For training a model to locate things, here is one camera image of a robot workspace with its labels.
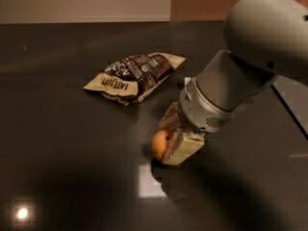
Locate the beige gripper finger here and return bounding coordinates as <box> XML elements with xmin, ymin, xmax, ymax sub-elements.
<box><xmin>162</xmin><ymin>128</ymin><xmax>205</xmax><ymax>166</ymax></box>
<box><xmin>158</xmin><ymin>102</ymin><xmax>180</xmax><ymax>131</ymax></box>

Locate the orange fruit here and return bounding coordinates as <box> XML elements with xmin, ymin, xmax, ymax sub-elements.
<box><xmin>150</xmin><ymin>130</ymin><xmax>173</xmax><ymax>161</ymax></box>

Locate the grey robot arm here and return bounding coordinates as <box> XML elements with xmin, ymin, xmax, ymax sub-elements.
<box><xmin>159</xmin><ymin>0</ymin><xmax>308</xmax><ymax>166</ymax></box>

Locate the clear plastic water bottle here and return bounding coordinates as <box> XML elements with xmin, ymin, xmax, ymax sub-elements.
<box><xmin>184</xmin><ymin>77</ymin><xmax>191</xmax><ymax>85</ymax></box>

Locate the brown chip bag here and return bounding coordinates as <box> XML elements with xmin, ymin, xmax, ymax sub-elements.
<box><xmin>84</xmin><ymin>52</ymin><xmax>186</xmax><ymax>106</ymax></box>

